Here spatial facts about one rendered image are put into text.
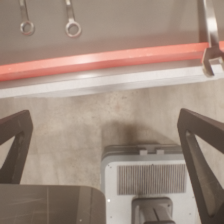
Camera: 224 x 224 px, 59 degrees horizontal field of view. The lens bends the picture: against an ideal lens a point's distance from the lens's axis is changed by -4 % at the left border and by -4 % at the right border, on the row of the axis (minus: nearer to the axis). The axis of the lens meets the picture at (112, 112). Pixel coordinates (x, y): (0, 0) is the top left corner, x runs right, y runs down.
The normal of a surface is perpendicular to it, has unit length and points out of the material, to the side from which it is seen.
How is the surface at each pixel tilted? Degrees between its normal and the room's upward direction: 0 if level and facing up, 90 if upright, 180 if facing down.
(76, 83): 14
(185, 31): 0
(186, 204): 0
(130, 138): 0
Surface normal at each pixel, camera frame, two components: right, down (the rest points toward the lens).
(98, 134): 0.02, 0.07
